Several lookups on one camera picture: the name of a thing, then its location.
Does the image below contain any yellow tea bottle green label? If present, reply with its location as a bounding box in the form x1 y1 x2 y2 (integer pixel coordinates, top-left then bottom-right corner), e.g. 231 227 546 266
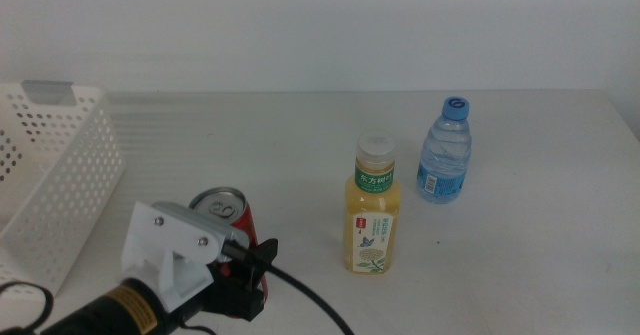
342 130 402 276

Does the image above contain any clear water bottle blue cap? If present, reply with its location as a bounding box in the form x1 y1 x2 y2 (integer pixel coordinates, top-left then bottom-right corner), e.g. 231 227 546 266
416 96 473 205

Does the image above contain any black left camera cable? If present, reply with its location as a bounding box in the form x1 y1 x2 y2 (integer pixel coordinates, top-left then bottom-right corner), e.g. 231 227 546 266
0 242 354 335

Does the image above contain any red soda can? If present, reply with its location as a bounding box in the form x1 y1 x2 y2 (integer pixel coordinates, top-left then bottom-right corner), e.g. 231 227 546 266
188 187 269 299

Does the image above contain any white perforated plastic basket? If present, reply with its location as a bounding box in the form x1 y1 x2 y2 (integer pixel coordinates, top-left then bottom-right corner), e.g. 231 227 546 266
0 80 127 296

